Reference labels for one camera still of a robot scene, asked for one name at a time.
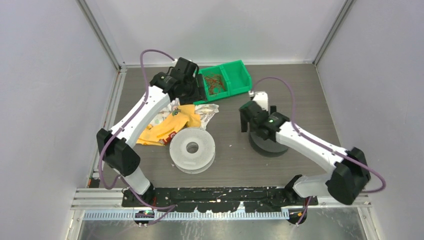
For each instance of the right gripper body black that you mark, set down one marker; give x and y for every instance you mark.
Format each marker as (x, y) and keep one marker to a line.
(273, 109)

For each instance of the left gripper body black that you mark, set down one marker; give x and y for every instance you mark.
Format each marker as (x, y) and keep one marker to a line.
(189, 94)

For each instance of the dark grey cable spool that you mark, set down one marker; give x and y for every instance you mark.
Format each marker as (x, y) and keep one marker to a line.
(266, 148)

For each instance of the white plastic cable spool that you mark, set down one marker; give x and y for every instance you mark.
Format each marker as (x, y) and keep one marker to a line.
(192, 150)

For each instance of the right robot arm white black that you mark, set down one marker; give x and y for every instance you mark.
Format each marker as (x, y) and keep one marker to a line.
(345, 174)

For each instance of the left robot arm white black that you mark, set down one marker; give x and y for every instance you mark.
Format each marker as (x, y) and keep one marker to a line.
(116, 145)

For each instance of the floral patterned cloth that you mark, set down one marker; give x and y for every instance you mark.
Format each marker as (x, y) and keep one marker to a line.
(205, 112)

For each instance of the green three-compartment bin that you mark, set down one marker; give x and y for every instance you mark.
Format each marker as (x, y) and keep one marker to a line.
(225, 80)

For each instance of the yellow snack bag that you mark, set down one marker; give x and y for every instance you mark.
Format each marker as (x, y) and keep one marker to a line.
(161, 134)

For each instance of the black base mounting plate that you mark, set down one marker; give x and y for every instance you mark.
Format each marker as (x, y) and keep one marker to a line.
(260, 199)

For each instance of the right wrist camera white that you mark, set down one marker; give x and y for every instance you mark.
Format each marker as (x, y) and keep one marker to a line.
(261, 98)

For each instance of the white slotted cable duct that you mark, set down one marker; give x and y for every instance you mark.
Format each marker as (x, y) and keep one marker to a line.
(150, 215)

